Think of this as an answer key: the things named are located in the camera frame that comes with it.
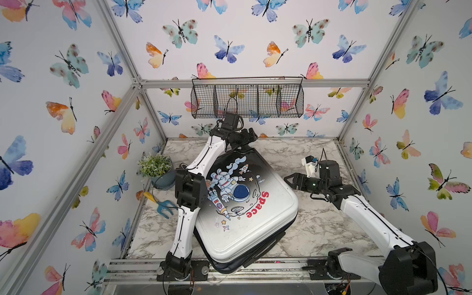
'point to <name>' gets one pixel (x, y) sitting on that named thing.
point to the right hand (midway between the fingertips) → (291, 178)
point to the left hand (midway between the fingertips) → (252, 136)
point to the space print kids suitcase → (250, 209)
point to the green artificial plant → (154, 165)
